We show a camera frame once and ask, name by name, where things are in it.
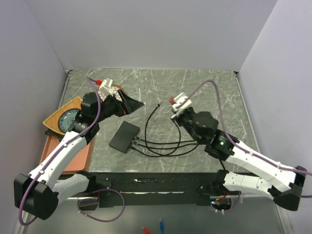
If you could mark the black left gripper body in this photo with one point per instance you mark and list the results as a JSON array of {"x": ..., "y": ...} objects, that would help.
[{"x": 110, "y": 107}]

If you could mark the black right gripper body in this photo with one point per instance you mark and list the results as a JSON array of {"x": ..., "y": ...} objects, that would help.
[{"x": 186, "y": 119}]

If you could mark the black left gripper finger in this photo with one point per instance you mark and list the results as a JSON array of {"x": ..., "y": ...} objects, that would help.
[
  {"x": 131, "y": 105},
  {"x": 121, "y": 95}
]

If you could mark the black network switch box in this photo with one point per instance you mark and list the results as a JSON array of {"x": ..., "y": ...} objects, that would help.
[{"x": 122, "y": 139}]

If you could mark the black cable teal plugs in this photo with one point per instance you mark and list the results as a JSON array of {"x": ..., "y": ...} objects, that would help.
[{"x": 162, "y": 138}]

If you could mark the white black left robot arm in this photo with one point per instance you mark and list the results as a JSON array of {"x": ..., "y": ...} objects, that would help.
[{"x": 39, "y": 192}]

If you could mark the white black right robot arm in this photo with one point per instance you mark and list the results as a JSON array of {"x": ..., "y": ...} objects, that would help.
[{"x": 280, "y": 183}]

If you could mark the blue plug on floor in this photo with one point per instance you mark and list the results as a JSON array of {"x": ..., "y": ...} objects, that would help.
[{"x": 161, "y": 225}]

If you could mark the red plug on floor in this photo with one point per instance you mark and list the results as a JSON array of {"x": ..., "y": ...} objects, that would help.
[{"x": 146, "y": 231}]

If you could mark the floral bowl with brown rim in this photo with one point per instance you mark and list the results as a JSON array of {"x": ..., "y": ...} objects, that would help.
[{"x": 115, "y": 88}]

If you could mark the blue patterned plate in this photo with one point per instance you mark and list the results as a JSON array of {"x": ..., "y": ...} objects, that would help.
[{"x": 66, "y": 119}]

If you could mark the woven bamboo fan tray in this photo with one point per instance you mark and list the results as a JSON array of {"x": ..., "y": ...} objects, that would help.
[{"x": 52, "y": 121}]

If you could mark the terracotta rectangular tray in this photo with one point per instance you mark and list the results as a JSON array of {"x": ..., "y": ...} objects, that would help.
[{"x": 79, "y": 163}]

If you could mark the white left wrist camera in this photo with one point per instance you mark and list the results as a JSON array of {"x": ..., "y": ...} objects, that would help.
[{"x": 106, "y": 86}]

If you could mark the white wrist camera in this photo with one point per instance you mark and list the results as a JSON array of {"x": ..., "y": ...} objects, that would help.
[
  {"x": 179, "y": 104},
  {"x": 106, "y": 86}
]

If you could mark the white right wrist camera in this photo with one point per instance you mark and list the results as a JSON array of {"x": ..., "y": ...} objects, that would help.
[{"x": 179, "y": 104}]

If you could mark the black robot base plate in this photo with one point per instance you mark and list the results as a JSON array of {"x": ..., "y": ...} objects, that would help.
[{"x": 117, "y": 189}]

